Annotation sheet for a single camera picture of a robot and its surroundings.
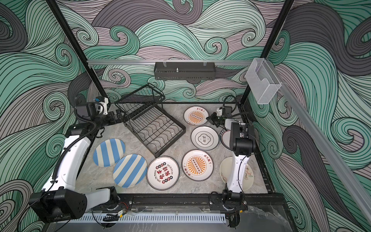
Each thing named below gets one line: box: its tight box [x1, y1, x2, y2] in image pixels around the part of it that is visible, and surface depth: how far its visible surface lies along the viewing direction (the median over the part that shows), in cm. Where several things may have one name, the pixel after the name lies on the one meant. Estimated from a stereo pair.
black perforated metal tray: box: [153, 59, 217, 81], surface depth 96 cm
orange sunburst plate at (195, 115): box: [183, 105, 210, 127], surface depth 109 cm
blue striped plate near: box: [113, 153, 148, 189], surface depth 86 cm
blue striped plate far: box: [92, 138, 127, 168], surface depth 94 cm
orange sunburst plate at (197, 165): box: [181, 148, 215, 182], surface depth 87 cm
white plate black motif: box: [190, 125, 220, 151], surface depth 100 cm
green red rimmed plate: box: [219, 129, 233, 151], surface depth 100 cm
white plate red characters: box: [146, 155, 181, 191], surface depth 85 cm
